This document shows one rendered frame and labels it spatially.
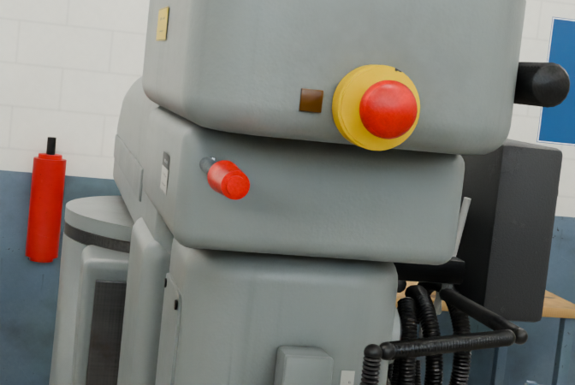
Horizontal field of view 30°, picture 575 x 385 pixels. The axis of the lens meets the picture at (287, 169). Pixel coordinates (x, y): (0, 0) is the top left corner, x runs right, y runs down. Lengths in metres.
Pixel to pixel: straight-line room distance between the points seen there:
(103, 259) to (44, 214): 3.70
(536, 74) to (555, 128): 4.92
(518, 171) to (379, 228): 0.42
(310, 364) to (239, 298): 0.08
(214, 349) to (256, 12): 0.31
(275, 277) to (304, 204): 0.08
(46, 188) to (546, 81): 4.30
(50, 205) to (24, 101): 0.51
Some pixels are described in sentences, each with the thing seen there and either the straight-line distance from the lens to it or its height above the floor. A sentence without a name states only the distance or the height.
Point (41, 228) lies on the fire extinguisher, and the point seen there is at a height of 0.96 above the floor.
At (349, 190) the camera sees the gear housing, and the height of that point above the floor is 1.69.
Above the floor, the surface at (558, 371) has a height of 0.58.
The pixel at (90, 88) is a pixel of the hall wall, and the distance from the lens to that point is 5.16.
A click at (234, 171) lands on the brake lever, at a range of 0.71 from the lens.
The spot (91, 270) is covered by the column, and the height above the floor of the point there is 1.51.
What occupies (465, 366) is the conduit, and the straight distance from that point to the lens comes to 1.28.
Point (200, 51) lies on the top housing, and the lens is 0.78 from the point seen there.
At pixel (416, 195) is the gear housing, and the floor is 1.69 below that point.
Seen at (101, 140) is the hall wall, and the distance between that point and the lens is 5.18.
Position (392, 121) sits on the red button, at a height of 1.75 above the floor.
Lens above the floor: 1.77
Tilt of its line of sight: 5 degrees down
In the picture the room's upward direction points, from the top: 6 degrees clockwise
